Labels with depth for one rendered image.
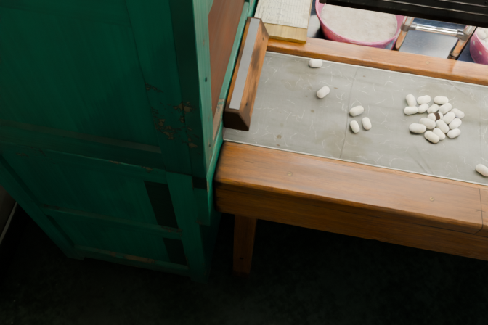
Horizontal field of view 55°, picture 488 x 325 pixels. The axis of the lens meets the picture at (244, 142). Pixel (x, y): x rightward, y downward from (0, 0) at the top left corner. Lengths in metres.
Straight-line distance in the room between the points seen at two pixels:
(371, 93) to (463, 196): 0.34
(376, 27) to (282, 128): 0.45
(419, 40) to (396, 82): 0.26
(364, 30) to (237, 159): 0.57
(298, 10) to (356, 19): 0.18
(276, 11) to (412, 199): 0.62
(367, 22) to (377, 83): 0.23
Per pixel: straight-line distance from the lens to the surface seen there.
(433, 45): 1.53
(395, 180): 1.10
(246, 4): 1.22
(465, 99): 1.34
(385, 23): 1.45
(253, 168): 1.05
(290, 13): 1.35
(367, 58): 1.30
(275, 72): 1.25
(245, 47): 1.13
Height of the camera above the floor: 1.69
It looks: 58 degrees down
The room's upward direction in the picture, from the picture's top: 3 degrees clockwise
